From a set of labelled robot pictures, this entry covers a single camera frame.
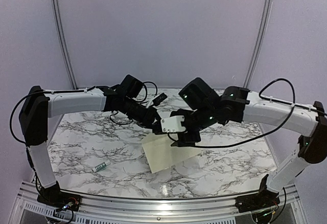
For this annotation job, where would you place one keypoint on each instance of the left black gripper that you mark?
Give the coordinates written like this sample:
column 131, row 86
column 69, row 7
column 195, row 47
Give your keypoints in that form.
column 151, row 113

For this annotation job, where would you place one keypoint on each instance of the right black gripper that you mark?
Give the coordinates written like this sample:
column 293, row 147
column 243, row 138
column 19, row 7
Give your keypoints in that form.
column 187, row 140

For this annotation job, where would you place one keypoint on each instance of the cream paper envelope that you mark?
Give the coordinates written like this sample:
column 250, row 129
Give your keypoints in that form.
column 161, row 155

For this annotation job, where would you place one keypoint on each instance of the green white glue stick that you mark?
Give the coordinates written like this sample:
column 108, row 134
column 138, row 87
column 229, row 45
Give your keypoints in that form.
column 101, row 166

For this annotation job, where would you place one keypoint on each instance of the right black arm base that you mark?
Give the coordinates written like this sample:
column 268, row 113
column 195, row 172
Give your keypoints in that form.
column 262, row 199

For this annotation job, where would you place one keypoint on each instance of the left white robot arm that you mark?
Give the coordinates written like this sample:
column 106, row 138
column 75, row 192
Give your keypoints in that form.
column 40, row 105

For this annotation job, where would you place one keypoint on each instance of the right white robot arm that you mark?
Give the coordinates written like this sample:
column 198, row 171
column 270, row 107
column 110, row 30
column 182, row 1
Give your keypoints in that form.
column 239, row 104

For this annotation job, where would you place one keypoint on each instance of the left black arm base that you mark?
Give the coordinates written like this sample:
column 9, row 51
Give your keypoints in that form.
column 53, row 196

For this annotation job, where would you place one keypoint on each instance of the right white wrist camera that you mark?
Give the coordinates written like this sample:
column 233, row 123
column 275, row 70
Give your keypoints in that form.
column 173, row 124

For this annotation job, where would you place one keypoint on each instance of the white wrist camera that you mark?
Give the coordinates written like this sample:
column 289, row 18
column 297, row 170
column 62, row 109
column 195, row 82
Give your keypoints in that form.
column 173, row 124
column 156, row 100

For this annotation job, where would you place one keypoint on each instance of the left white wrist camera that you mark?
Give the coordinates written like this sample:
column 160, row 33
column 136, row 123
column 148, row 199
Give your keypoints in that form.
column 156, row 100

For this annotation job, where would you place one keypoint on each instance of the front aluminium table rail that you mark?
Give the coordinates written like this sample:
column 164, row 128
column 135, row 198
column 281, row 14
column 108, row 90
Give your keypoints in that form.
column 107, row 209

